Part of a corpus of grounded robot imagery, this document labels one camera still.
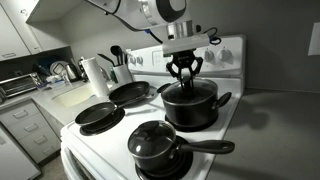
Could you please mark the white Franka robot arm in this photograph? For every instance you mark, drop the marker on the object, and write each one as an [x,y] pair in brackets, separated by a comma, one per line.
[140,11]

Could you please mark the small glass saucepan lid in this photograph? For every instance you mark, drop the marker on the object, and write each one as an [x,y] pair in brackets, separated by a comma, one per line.
[150,140]

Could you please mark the white stove knob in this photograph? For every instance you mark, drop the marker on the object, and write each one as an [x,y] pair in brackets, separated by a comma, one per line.
[208,55]
[224,54]
[132,60]
[139,60]

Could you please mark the black spatula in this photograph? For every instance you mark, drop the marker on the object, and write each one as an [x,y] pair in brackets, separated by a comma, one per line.
[106,59]

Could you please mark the white electric stove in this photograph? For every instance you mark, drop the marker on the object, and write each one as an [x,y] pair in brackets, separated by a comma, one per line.
[110,146]

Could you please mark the white wall outlet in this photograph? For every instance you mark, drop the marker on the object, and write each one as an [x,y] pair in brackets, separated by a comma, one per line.
[315,38]

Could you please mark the white utensil holder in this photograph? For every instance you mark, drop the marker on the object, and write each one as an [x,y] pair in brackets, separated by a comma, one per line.
[122,75]

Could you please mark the small black frying pan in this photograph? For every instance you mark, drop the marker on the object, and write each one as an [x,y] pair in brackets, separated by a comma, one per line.
[95,114]

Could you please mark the steel kettle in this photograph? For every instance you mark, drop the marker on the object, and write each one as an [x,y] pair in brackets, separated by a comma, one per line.
[72,72]

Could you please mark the white drawer cabinet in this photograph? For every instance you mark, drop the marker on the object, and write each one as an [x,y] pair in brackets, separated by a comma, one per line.
[30,130]

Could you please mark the white kitchen sink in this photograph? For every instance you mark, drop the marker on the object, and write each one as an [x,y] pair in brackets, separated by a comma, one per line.
[73,96]

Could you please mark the white plate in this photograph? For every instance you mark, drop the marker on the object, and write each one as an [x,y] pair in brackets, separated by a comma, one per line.
[58,68]

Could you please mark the large glass pot lid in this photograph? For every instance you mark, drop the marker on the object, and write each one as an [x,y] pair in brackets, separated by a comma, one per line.
[203,90]

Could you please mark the small black saucepan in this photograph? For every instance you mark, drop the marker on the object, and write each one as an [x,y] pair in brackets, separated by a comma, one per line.
[156,160]

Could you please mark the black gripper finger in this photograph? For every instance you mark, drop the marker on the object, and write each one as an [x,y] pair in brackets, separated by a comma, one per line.
[173,71]
[196,70]

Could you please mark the large black frying pan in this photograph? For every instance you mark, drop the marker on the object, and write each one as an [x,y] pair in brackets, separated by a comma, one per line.
[128,91]

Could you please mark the white wall cabinet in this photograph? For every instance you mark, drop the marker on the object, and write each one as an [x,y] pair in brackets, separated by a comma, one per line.
[20,26]

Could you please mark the silver toaster oven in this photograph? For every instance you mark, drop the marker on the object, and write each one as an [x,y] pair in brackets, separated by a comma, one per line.
[20,85]

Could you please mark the white paper towel roll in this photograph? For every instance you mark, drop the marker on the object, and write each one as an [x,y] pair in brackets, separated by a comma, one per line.
[96,78]

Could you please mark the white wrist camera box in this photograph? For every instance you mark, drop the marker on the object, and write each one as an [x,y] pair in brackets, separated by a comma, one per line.
[186,44]

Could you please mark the black ladle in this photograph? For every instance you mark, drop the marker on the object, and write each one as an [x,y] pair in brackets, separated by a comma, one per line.
[116,50]

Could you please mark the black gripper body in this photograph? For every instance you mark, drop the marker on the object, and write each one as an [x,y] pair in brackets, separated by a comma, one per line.
[185,57]

